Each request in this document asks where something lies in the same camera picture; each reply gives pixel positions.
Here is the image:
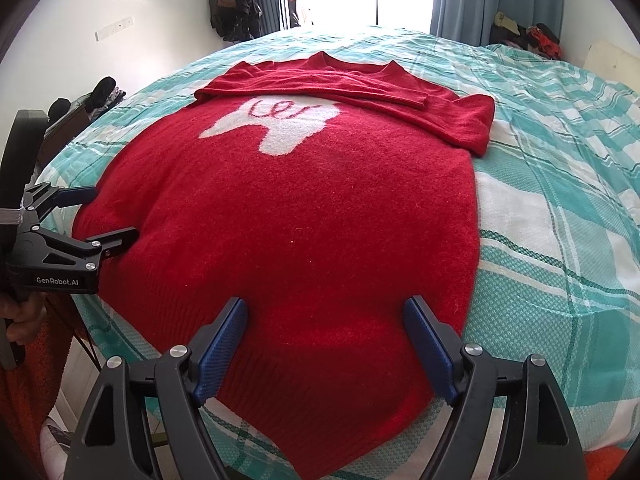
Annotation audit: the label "teal plaid bed blanket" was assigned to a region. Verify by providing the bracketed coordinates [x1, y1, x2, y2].
[30, 25, 640, 480]

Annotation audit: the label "orange fleece clothing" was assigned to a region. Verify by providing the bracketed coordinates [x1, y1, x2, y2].
[0, 290, 626, 480]

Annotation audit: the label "person's left hand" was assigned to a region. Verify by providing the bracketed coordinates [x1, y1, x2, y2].
[0, 291, 50, 347]

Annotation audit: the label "dark hanging clothes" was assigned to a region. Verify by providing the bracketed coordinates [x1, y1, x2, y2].
[209, 0, 265, 42]

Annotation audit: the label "black cable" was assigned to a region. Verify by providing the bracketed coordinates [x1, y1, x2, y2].
[70, 330, 101, 371]

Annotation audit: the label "pile of mixed clothes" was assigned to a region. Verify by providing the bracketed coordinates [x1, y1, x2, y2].
[490, 10, 563, 60]

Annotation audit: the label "white wall plate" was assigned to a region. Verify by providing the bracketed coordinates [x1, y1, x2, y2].
[95, 17, 136, 41]

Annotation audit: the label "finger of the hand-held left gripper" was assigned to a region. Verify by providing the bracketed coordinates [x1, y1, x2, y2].
[30, 226, 140, 272]
[22, 182, 97, 221]

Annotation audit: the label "red sweater with white rabbit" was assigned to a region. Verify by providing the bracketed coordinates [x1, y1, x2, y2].
[72, 52, 496, 480]

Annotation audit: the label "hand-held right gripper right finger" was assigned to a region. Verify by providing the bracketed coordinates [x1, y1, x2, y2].
[403, 295, 587, 480]

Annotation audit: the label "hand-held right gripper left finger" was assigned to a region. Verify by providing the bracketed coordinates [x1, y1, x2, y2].
[65, 296, 249, 480]

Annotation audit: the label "dark bundle of clothes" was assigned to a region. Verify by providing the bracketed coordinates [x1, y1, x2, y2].
[285, 0, 315, 30]

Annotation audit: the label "brown cabinet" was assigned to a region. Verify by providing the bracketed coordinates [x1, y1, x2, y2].
[37, 102, 93, 171]

